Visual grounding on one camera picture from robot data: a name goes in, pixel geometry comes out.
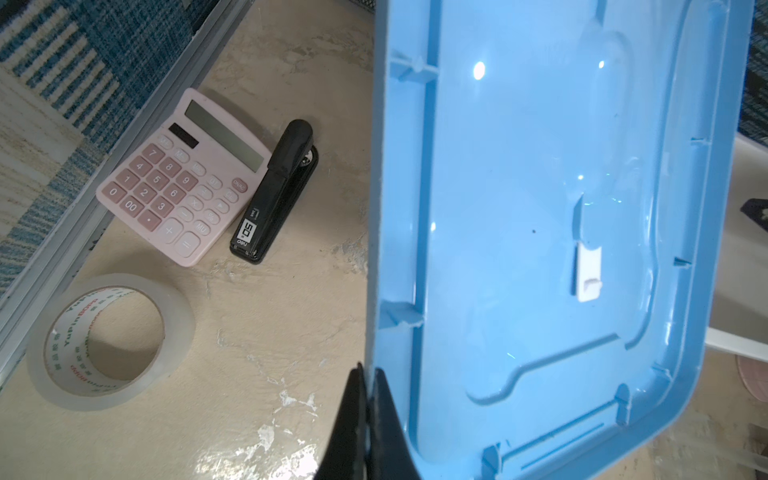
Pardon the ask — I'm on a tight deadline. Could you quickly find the pink calculator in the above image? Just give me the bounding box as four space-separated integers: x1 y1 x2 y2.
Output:
96 88 271 267

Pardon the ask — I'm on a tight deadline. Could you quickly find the blue plastic bin lid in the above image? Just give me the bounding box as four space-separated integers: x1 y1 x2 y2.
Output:
365 1 754 479

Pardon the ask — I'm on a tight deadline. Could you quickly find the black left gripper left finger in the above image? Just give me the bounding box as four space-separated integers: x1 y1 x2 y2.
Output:
314 363 367 480

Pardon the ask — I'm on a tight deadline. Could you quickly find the white plastic storage bin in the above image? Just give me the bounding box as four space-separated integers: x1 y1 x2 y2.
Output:
706 134 767 362

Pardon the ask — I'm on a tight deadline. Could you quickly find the black stapler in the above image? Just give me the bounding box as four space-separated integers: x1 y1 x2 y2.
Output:
230 119 319 264

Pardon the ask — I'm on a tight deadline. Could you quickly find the pink metal pen bucket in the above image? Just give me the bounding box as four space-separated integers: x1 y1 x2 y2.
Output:
736 356 768 403

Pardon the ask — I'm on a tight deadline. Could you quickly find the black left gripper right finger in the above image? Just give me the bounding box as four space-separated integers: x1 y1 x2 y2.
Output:
368 368 421 480

